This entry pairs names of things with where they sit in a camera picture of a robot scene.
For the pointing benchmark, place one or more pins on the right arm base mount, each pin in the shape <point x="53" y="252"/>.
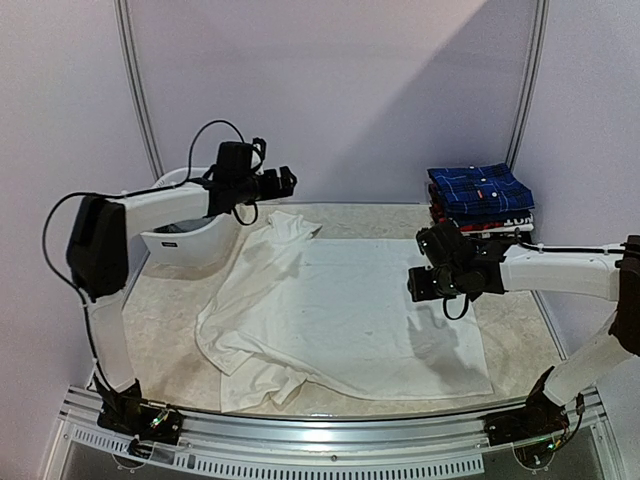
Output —
<point x="537" y="430"/>

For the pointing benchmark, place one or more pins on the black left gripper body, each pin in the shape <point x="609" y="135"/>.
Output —
<point x="251" y="194"/>

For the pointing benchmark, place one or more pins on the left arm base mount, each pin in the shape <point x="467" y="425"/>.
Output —
<point x="129" y="413"/>

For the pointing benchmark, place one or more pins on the blue plaid shirt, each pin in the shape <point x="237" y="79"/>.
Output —
<point x="480" y="190"/>

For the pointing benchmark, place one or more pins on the right wall aluminium profile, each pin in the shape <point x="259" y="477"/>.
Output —
<point x="530" y="75"/>

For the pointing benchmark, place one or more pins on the left wall aluminium profile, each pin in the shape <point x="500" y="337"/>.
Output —
<point x="134" y="78"/>

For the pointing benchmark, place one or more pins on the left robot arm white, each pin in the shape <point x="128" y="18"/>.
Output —
<point x="105" y="226"/>

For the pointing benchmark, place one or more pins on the red black folded garment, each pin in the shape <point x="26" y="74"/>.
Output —
<point x="437" y="206"/>

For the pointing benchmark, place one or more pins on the aluminium front rail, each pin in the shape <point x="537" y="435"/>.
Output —
<point x="455" y="445"/>

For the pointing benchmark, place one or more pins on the white folded garment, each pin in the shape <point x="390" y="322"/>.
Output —
<point x="489" y="229"/>

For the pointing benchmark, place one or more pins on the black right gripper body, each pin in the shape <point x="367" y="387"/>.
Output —
<point x="416" y="282"/>

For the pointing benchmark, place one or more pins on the white plastic laundry basket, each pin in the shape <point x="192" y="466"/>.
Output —
<point x="195" y="243"/>

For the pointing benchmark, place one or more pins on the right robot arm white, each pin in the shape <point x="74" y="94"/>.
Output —
<point x="590" y="295"/>

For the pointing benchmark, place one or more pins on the wall aluminium profile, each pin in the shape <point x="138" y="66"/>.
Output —
<point x="134" y="78"/>
<point x="530" y="75"/>

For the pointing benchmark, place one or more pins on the white cloth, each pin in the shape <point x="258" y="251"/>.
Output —
<point x="299" y="309"/>

